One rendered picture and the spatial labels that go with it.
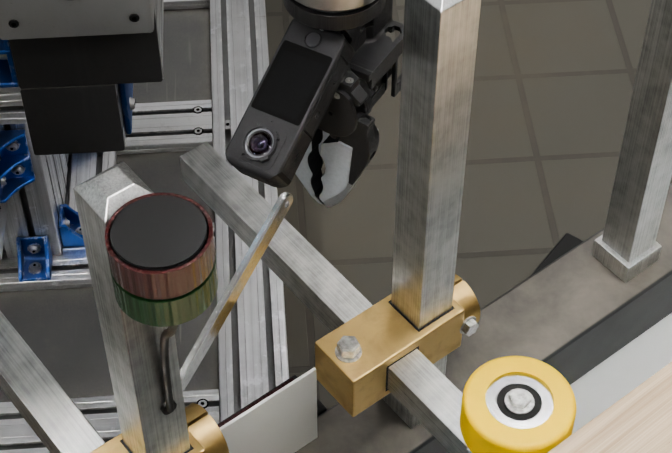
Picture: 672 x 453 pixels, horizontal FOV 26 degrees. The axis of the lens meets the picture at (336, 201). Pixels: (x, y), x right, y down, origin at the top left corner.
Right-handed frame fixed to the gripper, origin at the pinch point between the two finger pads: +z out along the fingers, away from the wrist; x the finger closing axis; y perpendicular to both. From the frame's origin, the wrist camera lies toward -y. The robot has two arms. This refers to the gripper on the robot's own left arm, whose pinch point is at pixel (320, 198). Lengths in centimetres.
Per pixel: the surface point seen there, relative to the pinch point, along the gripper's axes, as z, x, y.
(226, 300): 2.3, 1.6, -10.7
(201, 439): 5.3, -2.6, -20.2
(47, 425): 5.9, 7.9, -24.9
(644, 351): 29.9, -22.4, 22.4
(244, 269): 1.0, 1.5, -8.4
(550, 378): 1.3, -22.4, -5.0
